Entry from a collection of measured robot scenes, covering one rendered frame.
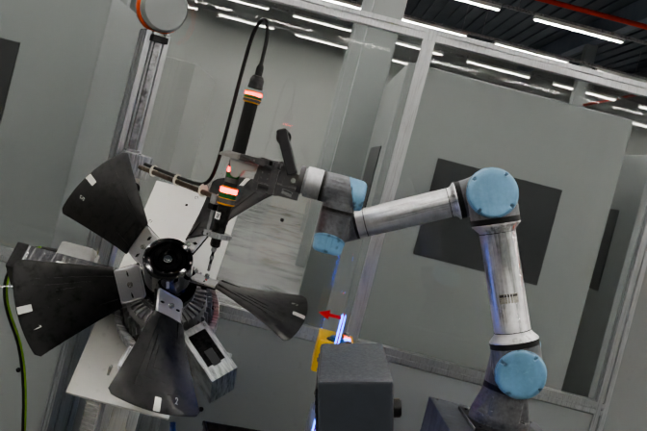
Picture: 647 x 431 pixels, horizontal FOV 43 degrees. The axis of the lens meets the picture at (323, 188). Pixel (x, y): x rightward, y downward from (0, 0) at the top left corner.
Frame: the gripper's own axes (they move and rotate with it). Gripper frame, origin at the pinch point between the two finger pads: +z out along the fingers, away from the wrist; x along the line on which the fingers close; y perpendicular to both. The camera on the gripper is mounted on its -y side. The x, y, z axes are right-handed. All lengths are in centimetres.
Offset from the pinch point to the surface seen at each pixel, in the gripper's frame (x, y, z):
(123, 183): 8.4, 14.5, 24.4
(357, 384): -83, 26, -38
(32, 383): 70, 92, 52
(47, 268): -11.2, 36.6, 31.9
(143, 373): -20, 52, 3
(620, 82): 71, -53, -110
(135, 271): -4.0, 33.4, 13.5
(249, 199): 11.2, 10.6, -7.5
